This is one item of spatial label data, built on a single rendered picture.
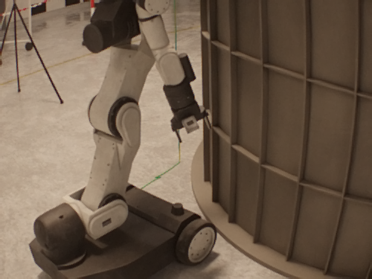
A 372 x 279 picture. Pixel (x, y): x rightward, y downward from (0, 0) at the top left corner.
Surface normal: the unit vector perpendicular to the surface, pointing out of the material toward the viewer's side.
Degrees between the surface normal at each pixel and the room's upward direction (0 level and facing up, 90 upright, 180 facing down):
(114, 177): 90
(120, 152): 92
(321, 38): 90
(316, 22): 90
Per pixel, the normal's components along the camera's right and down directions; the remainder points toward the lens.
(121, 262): -0.03, -0.91
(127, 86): 0.76, 0.25
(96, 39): -0.63, 0.47
